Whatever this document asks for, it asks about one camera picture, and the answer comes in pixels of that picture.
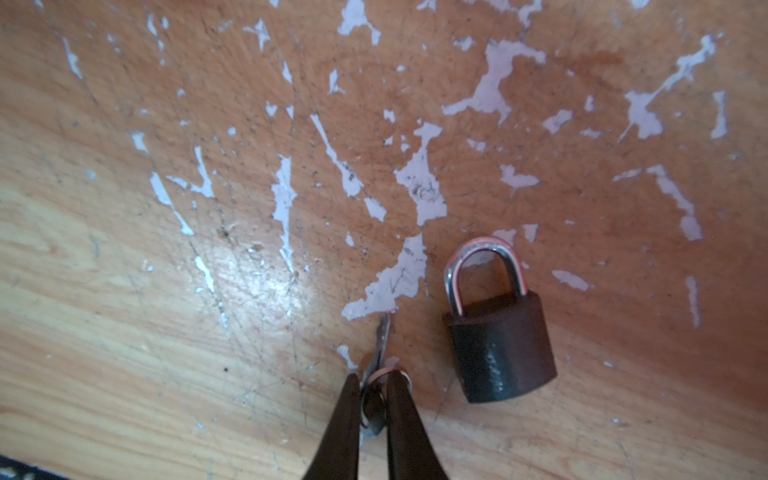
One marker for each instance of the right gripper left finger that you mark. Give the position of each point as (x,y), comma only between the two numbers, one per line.
(337,456)

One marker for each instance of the small key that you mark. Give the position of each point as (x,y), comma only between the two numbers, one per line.
(373,399)

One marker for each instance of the dark padlock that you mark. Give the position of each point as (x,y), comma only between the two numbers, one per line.
(501,346)

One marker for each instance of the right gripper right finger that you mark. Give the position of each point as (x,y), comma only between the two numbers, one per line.
(410,453)

